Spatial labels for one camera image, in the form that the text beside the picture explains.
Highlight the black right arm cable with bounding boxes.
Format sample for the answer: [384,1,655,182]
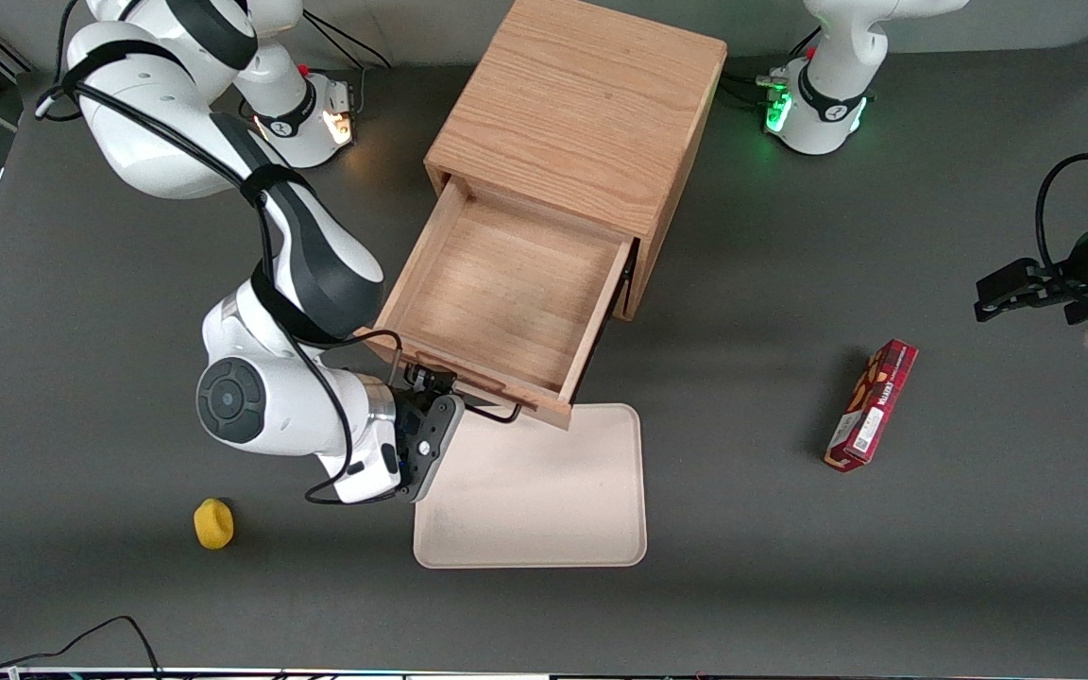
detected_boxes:
[34,0,405,506]

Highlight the black right base cables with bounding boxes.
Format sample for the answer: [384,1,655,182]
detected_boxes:
[301,17,395,119]

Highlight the wooden drawer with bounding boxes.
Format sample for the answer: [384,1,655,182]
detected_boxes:
[359,178,637,432]

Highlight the black metal drawer handle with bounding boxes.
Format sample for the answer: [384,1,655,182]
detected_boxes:
[391,351,523,425]

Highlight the wooden drawer cabinet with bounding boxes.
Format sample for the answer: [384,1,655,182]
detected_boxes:
[424,0,729,323]

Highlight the yellow lemon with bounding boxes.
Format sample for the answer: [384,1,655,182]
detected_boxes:
[193,498,235,552]

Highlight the beige rectangular tray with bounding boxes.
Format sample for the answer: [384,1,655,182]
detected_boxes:
[412,403,649,570]

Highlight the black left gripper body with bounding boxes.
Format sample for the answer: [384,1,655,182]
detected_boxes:
[1038,212,1088,328]

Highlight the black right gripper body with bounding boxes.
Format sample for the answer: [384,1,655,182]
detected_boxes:
[392,387,467,504]

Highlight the black base cables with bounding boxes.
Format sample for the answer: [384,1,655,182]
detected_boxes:
[301,17,395,119]
[719,26,825,112]

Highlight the red biscuit box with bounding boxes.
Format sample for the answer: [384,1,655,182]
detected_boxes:
[823,338,920,474]

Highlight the black cable at table edge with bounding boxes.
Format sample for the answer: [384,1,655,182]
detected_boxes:
[0,615,163,680]

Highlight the black left base cables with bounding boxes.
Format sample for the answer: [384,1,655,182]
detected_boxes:
[719,26,825,112]

